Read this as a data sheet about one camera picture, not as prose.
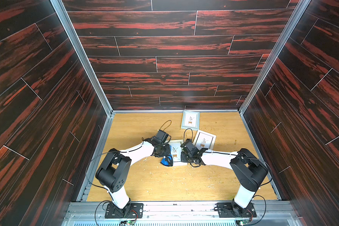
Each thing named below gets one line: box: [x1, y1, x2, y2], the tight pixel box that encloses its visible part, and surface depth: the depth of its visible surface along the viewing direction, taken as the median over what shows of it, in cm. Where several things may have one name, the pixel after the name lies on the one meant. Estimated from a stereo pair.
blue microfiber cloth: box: [160, 153, 174, 167], surface depth 86 cm
